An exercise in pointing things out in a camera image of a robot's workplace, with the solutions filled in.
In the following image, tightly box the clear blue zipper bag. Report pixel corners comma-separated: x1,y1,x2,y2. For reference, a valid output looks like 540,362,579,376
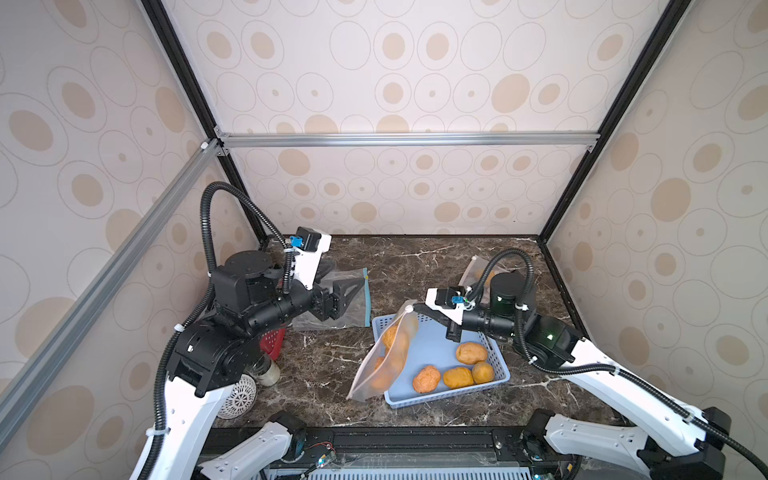
292,262,371,331

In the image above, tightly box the clear pink zipper bag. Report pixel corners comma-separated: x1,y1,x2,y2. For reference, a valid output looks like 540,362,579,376
459,255,508,293

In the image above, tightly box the clear pink zipper bag spare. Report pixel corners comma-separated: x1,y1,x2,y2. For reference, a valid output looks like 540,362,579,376
347,300,419,402

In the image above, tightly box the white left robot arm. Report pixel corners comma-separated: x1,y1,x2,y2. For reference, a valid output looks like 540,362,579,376
132,250,369,479

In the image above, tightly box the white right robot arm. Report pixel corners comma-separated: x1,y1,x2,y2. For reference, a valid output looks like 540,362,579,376
405,272,767,479

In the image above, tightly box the light blue plastic basket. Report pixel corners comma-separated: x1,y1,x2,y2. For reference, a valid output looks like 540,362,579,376
384,314,510,409

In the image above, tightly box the yellow potato front middle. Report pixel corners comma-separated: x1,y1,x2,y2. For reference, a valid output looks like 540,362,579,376
442,367,475,390

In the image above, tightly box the red steel toaster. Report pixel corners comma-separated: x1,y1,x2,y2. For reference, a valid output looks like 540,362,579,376
259,328,286,361

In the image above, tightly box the orange wrinkled potato front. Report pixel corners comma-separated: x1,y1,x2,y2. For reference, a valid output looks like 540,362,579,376
412,365,441,394

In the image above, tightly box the white patterned bowl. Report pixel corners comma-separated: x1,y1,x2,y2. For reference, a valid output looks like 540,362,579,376
217,374,257,420

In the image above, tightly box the small green circuit board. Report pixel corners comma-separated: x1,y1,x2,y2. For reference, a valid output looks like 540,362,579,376
311,450,337,471

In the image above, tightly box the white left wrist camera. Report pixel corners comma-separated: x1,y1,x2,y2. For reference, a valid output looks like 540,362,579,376
290,227,332,290

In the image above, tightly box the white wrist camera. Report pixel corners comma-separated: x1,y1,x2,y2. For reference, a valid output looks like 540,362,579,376
290,227,332,290
424,288,474,326

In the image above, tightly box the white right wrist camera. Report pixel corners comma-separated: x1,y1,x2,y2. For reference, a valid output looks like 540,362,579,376
424,288,474,326

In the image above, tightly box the silver aluminium rail back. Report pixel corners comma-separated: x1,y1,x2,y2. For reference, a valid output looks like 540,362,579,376
220,131,600,149

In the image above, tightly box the silver aluminium rail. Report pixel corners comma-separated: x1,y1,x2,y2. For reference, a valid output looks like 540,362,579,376
220,131,600,149
1,138,222,448

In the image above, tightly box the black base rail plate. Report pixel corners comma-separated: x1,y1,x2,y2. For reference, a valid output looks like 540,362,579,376
197,359,673,480

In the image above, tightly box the silver aluminium rail left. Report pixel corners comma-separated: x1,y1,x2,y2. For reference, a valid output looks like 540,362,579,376
1,138,222,448

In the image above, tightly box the black corner frame post left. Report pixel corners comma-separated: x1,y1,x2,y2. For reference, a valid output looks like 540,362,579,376
138,0,269,250

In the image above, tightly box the black corner frame post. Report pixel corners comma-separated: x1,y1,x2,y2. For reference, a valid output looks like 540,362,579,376
538,0,692,247
138,0,269,250

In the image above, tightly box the black corner frame post right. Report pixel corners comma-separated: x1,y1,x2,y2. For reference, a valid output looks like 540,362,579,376
538,0,692,247

